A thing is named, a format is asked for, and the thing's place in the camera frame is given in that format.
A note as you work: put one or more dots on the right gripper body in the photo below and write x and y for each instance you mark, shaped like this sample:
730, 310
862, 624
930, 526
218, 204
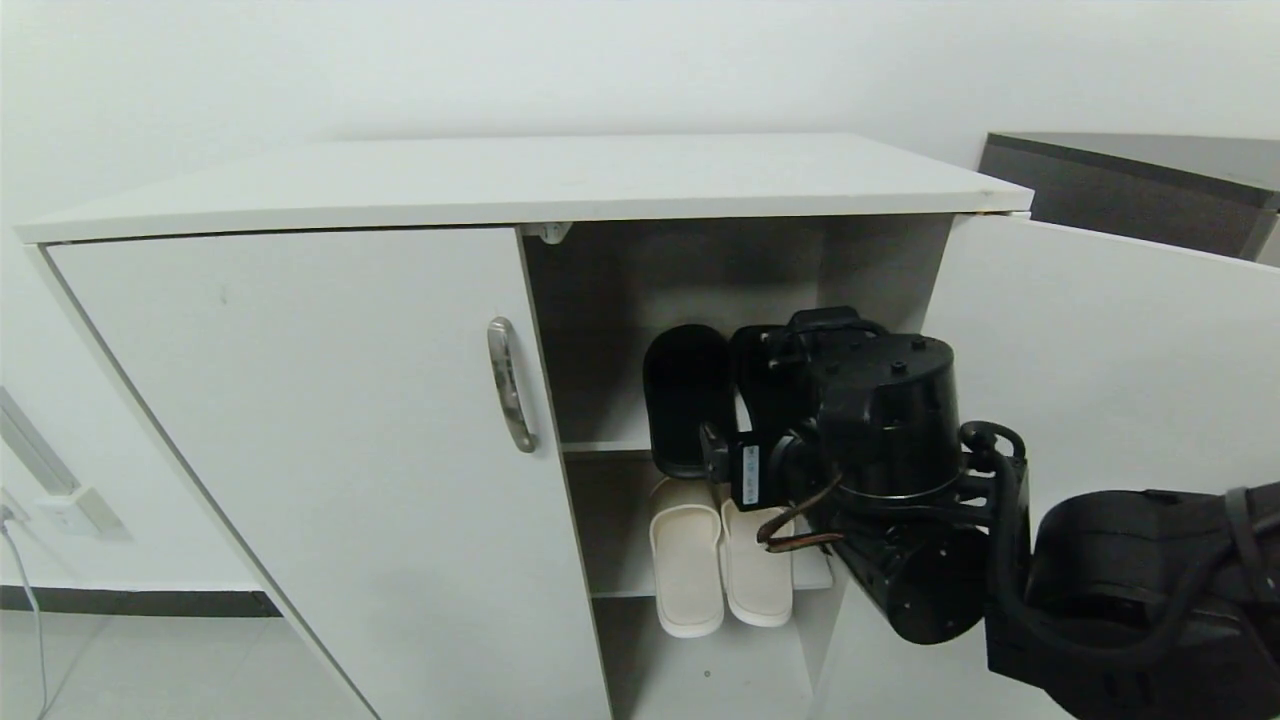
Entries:
775, 380

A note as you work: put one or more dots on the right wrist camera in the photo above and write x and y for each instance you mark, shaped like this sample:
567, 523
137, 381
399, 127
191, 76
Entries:
745, 472

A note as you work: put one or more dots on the white wall socket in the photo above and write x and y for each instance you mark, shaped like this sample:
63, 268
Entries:
80, 512

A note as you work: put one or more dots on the black slipper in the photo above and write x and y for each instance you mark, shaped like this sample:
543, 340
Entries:
686, 400

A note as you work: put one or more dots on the white cabinet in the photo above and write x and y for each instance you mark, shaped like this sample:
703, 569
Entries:
520, 180

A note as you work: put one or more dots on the white slipper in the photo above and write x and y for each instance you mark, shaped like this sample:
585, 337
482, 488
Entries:
686, 570
755, 585

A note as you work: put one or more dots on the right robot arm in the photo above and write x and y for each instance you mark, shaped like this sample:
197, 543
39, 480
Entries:
900, 420

